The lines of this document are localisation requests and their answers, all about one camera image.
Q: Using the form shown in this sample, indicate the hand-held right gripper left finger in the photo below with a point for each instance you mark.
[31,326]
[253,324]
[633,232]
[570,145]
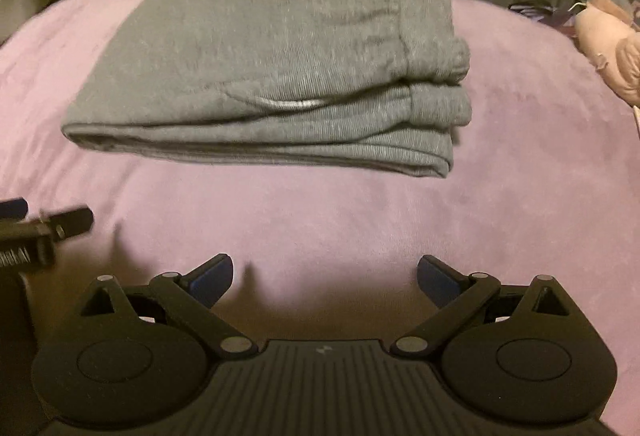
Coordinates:
[210,281]

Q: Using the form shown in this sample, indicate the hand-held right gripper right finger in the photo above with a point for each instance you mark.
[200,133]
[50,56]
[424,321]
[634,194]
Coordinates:
[440,286]

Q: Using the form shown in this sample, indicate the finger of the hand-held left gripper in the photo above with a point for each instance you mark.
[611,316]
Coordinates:
[12,207]
[72,220]

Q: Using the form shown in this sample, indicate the grey pants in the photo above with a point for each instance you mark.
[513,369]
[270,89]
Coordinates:
[250,66]

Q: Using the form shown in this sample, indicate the purple blanket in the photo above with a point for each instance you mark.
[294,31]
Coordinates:
[300,226]

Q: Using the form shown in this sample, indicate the dark cloth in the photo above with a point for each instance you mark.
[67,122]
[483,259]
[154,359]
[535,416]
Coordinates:
[540,11]

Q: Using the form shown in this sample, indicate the pink plush toy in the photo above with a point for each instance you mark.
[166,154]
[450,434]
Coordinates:
[610,46]

